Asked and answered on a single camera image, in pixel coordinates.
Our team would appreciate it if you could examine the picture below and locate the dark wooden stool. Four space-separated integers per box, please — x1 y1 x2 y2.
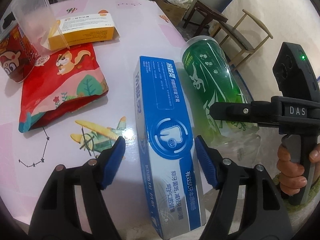
184 0 229 29

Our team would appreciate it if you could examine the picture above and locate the beige mattress blue edge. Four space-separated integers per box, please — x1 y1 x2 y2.
221 0 320 110

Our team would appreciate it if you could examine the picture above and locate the blue toothpaste box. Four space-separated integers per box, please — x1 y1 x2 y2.
135 55 207 239

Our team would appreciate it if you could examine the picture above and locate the clear plastic cup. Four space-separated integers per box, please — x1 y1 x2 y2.
11 0 70 60

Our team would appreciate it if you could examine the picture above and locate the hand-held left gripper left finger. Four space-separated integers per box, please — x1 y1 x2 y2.
28 136 126 240

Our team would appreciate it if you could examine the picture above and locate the green label plastic bottle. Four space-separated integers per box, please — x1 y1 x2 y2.
180 36 262 153

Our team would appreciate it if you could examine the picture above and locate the red cartoon snack bag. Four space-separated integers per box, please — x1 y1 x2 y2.
18 42 109 133

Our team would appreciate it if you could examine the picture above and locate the person's right hand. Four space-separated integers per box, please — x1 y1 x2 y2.
277 145 320 196

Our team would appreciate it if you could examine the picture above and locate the cardboard box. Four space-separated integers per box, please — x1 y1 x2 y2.
154 0 188 25

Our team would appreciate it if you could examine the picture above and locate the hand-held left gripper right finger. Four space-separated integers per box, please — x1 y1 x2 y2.
195 135 293 240

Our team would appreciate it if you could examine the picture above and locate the pink printed tablecloth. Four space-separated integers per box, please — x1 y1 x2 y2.
0 0 253 240

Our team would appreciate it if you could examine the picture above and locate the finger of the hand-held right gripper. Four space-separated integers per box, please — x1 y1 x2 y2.
209 96 284 130

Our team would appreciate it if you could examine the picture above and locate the wooden chair dark seat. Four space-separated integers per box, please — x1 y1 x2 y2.
209 9 273 70

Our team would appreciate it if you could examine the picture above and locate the red cartoon can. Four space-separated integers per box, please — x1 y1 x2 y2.
0 24 40 83

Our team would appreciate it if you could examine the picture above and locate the yellow white medicine box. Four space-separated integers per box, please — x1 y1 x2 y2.
48 13 120 51

